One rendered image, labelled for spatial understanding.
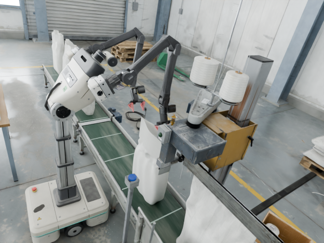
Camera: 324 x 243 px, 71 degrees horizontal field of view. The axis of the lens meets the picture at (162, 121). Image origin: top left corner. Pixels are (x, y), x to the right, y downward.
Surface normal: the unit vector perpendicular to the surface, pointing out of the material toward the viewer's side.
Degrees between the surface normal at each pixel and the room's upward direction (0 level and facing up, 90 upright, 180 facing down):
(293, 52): 90
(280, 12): 90
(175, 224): 0
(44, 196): 0
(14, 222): 0
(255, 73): 90
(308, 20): 90
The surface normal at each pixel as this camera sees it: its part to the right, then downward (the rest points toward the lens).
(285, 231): -0.66, 0.29
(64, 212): 0.16, -0.85
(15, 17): 0.55, 0.50
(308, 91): -0.82, 0.17
